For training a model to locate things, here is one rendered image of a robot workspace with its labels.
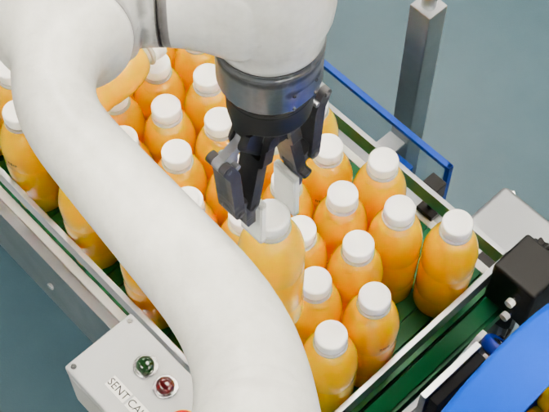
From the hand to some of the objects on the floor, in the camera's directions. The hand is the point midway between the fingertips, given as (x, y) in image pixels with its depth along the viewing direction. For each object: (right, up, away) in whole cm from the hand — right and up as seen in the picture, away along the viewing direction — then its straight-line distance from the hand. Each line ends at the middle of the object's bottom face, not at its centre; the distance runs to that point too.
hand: (270, 202), depth 116 cm
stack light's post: (+22, -29, +142) cm, 147 cm away
